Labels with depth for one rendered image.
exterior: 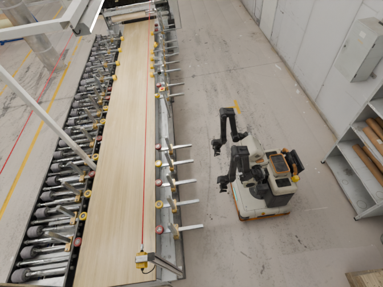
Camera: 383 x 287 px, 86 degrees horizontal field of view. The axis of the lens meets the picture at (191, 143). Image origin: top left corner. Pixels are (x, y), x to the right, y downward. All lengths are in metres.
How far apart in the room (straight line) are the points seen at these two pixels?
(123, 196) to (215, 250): 1.36
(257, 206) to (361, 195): 1.38
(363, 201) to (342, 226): 0.42
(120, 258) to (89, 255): 0.31
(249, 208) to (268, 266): 0.68
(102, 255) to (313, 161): 3.10
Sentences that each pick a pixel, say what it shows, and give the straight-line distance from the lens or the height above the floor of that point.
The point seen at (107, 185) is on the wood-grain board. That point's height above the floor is 0.90.
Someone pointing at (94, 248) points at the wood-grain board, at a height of 0.90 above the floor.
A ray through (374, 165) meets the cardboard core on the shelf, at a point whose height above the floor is 0.59.
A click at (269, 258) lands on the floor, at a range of 3.00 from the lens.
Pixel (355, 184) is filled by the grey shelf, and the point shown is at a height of 0.14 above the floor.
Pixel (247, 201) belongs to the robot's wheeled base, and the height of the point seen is 0.28.
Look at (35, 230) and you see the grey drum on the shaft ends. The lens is 2.85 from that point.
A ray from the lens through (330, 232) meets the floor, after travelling 3.30.
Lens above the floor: 2.91
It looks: 53 degrees down
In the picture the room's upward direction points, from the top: 11 degrees counter-clockwise
